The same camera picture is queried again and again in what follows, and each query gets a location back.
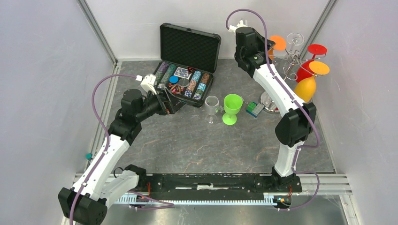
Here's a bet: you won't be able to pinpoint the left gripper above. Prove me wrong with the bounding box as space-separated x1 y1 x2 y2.
136 87 187 122

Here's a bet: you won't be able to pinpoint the orange wine glass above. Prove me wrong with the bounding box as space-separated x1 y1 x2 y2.
268 35 286 60

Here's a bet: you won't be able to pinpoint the clear wine glass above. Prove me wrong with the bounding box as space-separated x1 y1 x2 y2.
286 33 305 54
204 96 219 124

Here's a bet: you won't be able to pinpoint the green wine glass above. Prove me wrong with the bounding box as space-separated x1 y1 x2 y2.
222 94 243 125

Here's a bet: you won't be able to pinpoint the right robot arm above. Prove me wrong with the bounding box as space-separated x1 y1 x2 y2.
230 26 319 191

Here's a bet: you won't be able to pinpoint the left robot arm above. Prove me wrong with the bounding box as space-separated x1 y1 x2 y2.
58 89 183 225

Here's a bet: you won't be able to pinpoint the chrome wine glass rack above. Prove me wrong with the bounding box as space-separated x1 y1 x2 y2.
260 33 327 114

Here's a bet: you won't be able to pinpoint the red wine glass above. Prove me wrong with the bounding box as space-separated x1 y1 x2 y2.
296 44 328 83

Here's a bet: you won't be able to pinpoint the yellow wine glass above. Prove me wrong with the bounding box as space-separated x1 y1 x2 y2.
294 61 330 103

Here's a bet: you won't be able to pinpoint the blue dealer chip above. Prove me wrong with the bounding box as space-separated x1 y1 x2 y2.
169 75 179 84

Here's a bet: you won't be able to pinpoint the grey round puck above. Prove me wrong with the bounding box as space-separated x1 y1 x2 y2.
178 78 190 88

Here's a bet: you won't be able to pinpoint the playing card deck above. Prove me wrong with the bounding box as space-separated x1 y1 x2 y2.
173 67 190 79

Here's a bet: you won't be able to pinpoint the black poker chip case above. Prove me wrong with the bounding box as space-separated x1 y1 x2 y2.
154 23 222 107

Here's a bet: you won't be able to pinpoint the green blue toy bricks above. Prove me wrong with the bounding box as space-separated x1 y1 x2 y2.
245 102 264 118

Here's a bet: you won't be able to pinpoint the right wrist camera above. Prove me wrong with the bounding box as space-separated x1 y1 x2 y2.
228 20 247 34

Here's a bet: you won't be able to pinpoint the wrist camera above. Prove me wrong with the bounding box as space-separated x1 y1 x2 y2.
228 20 247 34
136 74 157 95

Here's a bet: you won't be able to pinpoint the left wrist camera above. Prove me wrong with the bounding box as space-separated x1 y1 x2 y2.
136 74 157 95

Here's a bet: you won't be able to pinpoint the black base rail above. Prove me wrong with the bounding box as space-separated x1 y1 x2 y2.
132 173 303 201

